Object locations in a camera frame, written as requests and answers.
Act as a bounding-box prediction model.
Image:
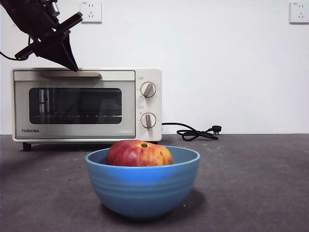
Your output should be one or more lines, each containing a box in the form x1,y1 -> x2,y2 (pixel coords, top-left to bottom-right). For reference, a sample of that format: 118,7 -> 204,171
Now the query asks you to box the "beige oven knob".
140,81 -> 157,99
140,112 -> 157,131

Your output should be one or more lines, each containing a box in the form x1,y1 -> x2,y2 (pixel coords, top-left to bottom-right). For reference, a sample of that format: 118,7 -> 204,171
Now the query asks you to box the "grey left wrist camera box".
47,0 -> 60,17

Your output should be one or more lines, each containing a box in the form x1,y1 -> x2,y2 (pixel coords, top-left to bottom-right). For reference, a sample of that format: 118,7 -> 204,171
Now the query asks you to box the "blue bowl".
84,145 -> 201,220

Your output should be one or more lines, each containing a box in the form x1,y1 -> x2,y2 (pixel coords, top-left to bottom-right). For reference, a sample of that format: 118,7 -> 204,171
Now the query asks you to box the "white wall socket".
289,1 -> 309,25
80,1 -> 103,24

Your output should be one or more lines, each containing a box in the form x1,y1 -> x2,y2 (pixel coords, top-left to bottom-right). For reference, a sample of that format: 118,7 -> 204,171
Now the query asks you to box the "chrome wire oven rack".
31,113 -> 123,119

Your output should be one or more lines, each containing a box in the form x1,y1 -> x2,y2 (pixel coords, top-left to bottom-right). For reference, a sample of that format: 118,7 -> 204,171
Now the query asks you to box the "red yellow apple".
106,139 -> 174,168

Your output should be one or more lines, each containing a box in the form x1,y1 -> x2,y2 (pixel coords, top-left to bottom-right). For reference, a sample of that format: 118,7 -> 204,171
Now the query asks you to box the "cream Toshiba toaster oven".
12,68 -> 163,152

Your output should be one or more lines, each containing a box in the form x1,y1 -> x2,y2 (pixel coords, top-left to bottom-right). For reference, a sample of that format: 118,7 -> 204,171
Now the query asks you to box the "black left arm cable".
0,35 -> 32,60

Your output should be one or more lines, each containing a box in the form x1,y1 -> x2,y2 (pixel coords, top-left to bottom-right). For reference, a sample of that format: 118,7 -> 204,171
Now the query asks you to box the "black oven power cable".
161,122 -> 223,142

